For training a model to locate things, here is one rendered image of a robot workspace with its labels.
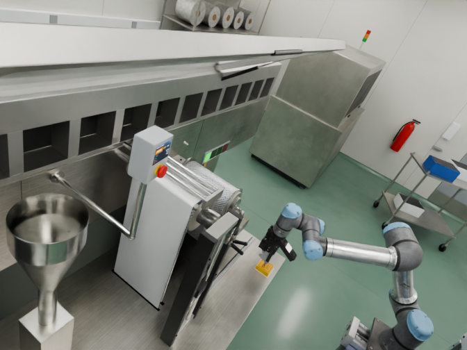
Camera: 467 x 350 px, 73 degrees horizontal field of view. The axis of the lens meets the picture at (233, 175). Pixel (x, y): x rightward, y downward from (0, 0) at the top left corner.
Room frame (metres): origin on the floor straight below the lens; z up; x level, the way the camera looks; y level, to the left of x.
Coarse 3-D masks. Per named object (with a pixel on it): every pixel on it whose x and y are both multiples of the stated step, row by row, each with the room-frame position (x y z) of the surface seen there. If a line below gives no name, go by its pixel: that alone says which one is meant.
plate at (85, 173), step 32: (192, 128) 1.24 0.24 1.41; (224, 128) 1.54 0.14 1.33; (256, 128) 2.01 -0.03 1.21; (96, 160) 0.77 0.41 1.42; (0, 192) 0.51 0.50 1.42; (32, 192) 0.58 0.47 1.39; (64, 192) 0.67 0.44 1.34; (96, 192) 0.78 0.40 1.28; (128, 192) 0.93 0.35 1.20; (0, 224) 0.51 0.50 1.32; (0, 256) 0.50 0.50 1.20
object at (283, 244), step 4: (280, 240) 1.11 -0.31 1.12; (284, 240) 1.13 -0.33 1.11; (280, 244) 1.11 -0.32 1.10; (284, 244) 1.11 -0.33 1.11; (288, 244) 1.13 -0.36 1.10; (284, 248) 1.10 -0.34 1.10; (288, 248) 1.11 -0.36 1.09; (292, 248) 1.13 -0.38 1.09; (284, 252) 1.10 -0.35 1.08; (288, 252) 1.09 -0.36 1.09; (292, 252) 1.11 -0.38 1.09; (288, 256) 1.09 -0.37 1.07; (292, 256) 1.09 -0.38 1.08; (296, 256) 1.11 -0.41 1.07; (292, 260) 1.09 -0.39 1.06
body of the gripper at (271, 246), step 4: (268, 228) 1.14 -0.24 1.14; (272, 228) 1.16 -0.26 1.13; (268, 232) 1.15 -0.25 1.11; (272, 232) 1.12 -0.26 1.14; (264, 236) 1.14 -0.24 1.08; (268, 236) 1.13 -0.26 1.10; (272, 236) 1.13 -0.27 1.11; (276, 236) 1.10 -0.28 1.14; (264, 240) 1.12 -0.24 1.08; (268, 240) 1.13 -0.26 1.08; (272, 240) 1.13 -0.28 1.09; (276, 240) 1.12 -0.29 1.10; (260, 244) 1.13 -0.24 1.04; (264, 244) 1.11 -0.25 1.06; (268, 244) 1.11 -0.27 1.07; (272, 244) 1.11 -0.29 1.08; (276, 244) 1.12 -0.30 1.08; (264, 248) 1.12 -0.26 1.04; (268, 248) 1.11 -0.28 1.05; (272, 248) 1.10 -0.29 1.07; (276, 248) 1.10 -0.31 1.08; (268, 252) 1.11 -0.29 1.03
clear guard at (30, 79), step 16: (144, 64) 0.51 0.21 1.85; (160, 64) 0.58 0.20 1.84; (176, 64) 0.65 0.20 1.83; (192, 64) 0.76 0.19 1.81; (208, 64) 0.90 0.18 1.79; (224, 64) 1.09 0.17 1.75; (0, 80) 0.36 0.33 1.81; (16, 80) 0.39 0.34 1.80; (32, 80) 0.44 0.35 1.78; (48, 80) 0.49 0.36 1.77; (64, 80) 0.55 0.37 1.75; (80, 80) 0.63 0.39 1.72; (96, 80) 0.73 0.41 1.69
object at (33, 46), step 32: (0, 32) 0.19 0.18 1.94; (32, 32) 0.21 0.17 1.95; (64, 32) 0.24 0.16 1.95; (96, 32) 0.26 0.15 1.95; (128, 32) 0.30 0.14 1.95; (160, 32) 0.34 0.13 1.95; (192, 32) 0.40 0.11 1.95; (0, 64) 0.18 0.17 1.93; (32, 64) 0.20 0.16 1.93; (64, 64) 0.23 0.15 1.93; (96, 64) 0.26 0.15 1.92; (128, 64) 0.31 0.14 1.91; (256, 64) 1.28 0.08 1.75; (0, 96) 0.55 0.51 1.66
